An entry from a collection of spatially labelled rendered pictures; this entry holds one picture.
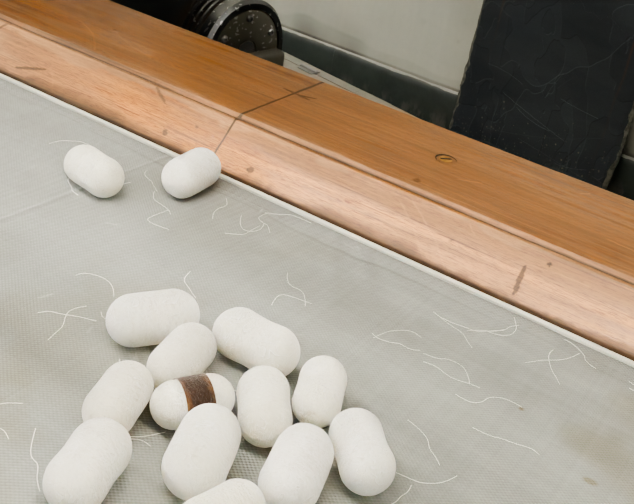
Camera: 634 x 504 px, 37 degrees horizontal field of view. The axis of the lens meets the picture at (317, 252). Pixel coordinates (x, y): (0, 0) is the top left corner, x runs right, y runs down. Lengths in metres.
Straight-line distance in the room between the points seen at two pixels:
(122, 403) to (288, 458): 0.06
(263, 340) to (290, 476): 0.07
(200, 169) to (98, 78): 0.13
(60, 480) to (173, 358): 0.07
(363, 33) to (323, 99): 2.14
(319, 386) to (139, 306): 0.08
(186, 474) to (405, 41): 2.38
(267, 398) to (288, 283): 0.11
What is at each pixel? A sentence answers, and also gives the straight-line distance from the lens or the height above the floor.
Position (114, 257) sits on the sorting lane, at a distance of 0.44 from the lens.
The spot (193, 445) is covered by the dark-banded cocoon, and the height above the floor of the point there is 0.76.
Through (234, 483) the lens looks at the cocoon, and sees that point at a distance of 0.31.
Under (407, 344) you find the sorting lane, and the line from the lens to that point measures 0.41.
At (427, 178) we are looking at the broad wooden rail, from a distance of 0.50.
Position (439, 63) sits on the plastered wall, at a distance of 2.61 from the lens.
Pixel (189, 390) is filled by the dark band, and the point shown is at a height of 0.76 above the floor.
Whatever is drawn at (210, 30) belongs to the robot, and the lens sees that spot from 1.13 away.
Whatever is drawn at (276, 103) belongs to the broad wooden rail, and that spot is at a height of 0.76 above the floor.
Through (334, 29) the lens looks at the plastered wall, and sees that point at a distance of 2.77.
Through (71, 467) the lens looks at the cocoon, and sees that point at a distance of 0.31.
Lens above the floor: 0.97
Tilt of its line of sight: 30 degrees down
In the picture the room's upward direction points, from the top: 10 degrees clockwise
